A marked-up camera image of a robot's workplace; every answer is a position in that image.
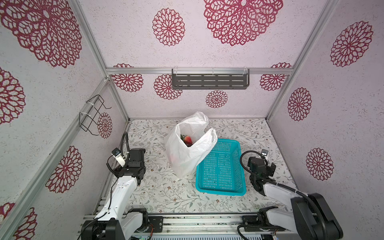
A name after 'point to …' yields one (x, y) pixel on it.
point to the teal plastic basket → (222, 172)
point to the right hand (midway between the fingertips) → (264, 159)
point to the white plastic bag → (184, 160)
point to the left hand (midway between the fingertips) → (123, 165)
